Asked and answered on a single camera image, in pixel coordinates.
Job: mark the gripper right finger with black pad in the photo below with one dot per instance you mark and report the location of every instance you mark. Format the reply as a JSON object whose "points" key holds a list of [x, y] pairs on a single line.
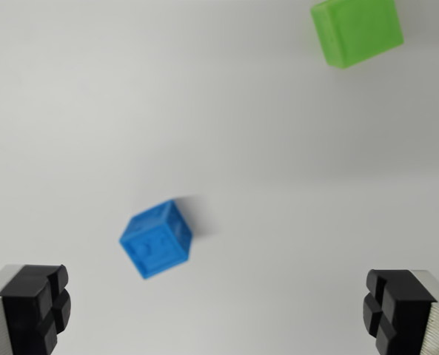
{"points": [[408, 314]]}

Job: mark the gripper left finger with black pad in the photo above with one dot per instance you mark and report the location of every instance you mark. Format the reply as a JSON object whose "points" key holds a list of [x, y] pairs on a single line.
{"points": [[23, 307]]}

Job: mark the green embossed cube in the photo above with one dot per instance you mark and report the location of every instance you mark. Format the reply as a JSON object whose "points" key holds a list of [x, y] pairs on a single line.
{"points": [[360, 31]]}

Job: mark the blue embossed cube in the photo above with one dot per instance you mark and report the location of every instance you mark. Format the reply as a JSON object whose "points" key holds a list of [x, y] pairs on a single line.
{"points": [[156, 244]]}

